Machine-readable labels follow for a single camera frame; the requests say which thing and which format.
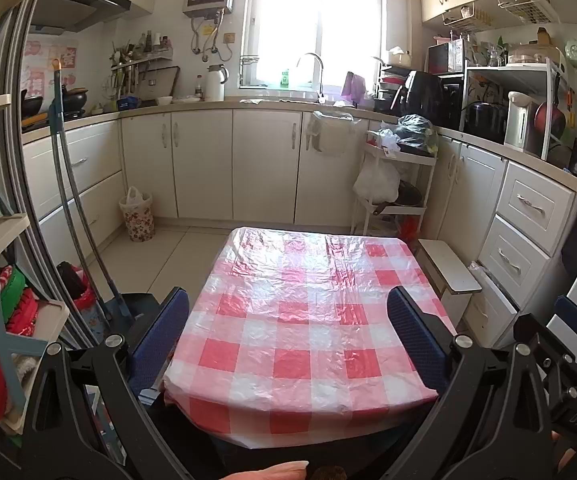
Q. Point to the purple cloth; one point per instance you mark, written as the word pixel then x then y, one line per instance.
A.
pixel 353 87

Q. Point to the red plastic bag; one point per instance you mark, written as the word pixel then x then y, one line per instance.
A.
pixel 411 234

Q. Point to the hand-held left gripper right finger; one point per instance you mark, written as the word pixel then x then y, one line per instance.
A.
pixel 418 345

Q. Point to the black rice cooker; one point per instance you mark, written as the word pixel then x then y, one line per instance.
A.
pixel 486 120

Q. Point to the red hanging pan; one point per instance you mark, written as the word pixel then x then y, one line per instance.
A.
pixel 549 121

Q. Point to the black and red bag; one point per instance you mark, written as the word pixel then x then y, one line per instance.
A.
pixel 76 285

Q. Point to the large white plastic bag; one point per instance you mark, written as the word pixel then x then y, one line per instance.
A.
pixel 376 182

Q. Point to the red checkered plastic tablecloth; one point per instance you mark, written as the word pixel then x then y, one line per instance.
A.
pixel 308 340

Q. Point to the white thermos jug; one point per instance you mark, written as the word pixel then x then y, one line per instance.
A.
pixel 214 85

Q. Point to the black wok on stove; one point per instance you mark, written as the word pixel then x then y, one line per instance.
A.
pixel 76 100

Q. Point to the white step stool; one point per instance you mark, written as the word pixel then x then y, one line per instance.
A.
pixel 448 265

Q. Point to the black bag of vegetables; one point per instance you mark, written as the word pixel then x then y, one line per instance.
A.
pixel 416 132

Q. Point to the pink wall stickers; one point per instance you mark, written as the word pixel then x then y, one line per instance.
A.
pixel 38 60

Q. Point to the white kettle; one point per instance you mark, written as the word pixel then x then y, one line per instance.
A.
pixel 399 57

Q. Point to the chrome faucet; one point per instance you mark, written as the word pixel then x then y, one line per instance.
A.
pixel 321 85

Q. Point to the person's left hand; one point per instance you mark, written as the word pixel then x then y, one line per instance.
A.
pixel 273 471

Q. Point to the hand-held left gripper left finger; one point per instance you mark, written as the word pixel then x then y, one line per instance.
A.
pixel 161 340

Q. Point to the floral waste basket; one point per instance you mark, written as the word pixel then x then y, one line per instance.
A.
pixel 137 220

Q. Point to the white base cabinets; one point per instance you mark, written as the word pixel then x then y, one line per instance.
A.
pixel 263 160

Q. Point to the black range hood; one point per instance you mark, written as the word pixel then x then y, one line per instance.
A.
pixel 73 7

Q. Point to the white electric water boiler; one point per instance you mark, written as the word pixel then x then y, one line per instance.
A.
pixel 518 120

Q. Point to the small white plastic bag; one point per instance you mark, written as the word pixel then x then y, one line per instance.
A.
pixel 386 141

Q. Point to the black air fryer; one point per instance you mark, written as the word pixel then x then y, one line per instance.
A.
pixel 421 92

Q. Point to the microwave oven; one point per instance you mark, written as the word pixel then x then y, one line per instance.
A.
pixel 441 57

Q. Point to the wall utensil rack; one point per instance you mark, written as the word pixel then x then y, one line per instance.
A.
pixel 141 62

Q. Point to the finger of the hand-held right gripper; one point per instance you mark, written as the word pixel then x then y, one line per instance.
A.
pixel 576 317
pixel 543 340

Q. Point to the white storage trolley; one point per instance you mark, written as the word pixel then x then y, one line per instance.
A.
pixel 416 157

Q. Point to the red green knitted cloth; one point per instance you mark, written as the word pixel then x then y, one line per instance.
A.
pixel 18 310

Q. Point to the green dish soap bottle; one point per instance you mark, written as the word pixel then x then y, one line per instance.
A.
pixel 285 80

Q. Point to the kitchen window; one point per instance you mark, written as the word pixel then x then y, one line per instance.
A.
pixel 313 20

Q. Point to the black frying pan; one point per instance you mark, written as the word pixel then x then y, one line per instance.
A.
pixel 408 195

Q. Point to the white hanging cabinet bin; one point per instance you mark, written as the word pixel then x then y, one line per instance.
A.
pixel 331 135

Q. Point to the person's right hand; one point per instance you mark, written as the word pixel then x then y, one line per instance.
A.
pixel 563 462

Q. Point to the white counter shelf rack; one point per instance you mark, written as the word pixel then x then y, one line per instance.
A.
pixel 513 71

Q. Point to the dark sauce bottle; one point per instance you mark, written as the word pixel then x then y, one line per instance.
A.
pixel 198 89

